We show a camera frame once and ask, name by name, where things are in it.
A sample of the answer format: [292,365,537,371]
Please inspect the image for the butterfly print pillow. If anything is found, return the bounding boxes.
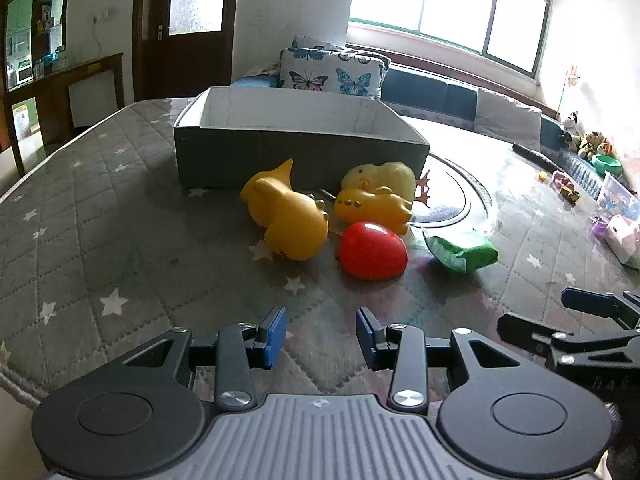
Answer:
[279,47,386,100]
[291,35,393,73]

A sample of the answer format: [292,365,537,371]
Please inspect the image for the green packet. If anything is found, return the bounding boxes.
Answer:
[422,227,499,274]

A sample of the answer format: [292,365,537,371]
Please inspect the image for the green bowl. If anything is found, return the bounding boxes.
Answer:
[591,154,624,176]

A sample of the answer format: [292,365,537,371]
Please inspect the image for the red ball toy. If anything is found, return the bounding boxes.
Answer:
[336,221,408,281]

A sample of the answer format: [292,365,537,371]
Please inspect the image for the panda plush toy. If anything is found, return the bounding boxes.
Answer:
[561,111,582,142]

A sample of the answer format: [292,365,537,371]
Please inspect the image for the white and pink bag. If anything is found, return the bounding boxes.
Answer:
[605,214,640,269]

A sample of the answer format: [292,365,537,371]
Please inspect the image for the grey cardboard box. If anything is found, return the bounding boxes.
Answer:
[173,86,431,191]

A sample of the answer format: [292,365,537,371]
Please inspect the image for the brown plush toys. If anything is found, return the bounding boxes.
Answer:
[577,130,617,159]

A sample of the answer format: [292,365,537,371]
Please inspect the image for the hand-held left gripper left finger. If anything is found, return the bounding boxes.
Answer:
[122,306,288,413]

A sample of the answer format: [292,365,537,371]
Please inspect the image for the brown wooden cabinet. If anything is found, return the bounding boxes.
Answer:
[0,0,126,176]

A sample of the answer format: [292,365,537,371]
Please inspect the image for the yellow plush chick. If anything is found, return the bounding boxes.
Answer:
[341,161,417,201]

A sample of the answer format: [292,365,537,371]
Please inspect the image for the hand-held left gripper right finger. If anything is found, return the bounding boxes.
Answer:
[356,306,521,415]

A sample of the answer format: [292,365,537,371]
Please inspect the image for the window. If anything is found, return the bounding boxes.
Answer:
[348,0,556,81]

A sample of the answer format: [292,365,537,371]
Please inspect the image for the grey cushion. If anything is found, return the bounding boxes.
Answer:
[473,88,543,146]

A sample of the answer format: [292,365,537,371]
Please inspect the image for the blue sofa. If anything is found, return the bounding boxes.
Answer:
[231,65,606,201]

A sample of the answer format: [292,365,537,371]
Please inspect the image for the colourful pinwheel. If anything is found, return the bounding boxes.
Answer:
[564,64,582,111]

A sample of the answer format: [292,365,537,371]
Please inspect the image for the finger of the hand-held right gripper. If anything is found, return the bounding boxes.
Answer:
[561,286,640,329]
[497,312,640,401]

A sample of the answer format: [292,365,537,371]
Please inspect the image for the small orange dinosaur toy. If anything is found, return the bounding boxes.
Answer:
[333,186,414,235]

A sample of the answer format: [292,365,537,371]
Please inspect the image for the brown door with frosted glass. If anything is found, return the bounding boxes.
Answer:
[132,0,242,103]

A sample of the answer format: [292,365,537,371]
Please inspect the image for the orange spiky plastic toy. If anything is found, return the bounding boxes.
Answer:
[414,170,434,208]

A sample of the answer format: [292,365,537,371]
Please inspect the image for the large orange dinosaur toy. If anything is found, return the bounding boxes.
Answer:
[240,158,330,262]

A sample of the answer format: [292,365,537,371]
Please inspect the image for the clear plastic box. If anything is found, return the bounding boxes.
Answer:
[596,172,640,224]

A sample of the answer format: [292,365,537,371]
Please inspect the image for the round glass turntable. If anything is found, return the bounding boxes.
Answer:
[407,152,496,226]

